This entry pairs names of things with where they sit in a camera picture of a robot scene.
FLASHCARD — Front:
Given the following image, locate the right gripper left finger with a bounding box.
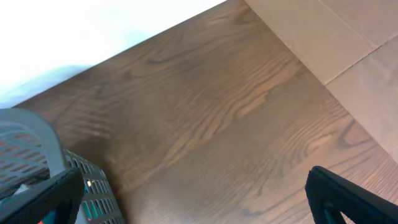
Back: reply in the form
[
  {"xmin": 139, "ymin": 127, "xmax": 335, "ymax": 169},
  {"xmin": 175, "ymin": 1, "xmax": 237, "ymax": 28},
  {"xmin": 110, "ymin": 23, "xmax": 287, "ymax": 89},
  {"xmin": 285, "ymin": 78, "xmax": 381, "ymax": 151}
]
[{"xmin": 1, "ymin": 168, "xmax": 85, "ymax": 223}]

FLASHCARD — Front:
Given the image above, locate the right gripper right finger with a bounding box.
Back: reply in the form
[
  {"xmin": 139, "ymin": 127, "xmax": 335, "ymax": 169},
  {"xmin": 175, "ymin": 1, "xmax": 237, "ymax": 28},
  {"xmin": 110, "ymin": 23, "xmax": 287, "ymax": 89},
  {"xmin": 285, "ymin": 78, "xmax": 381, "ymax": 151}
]
[{"xmin": 305, "ymin": 166, "xmax": 397, "ymax": 224}]

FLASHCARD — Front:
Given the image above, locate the grey plastic basket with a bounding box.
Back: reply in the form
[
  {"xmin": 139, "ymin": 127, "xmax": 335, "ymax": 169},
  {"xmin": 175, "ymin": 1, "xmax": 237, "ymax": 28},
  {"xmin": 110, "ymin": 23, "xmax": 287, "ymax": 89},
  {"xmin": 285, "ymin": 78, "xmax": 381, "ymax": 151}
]
[{"xmin": 1, "ymin": 108, "xmax": 124, "ymax": 224}]

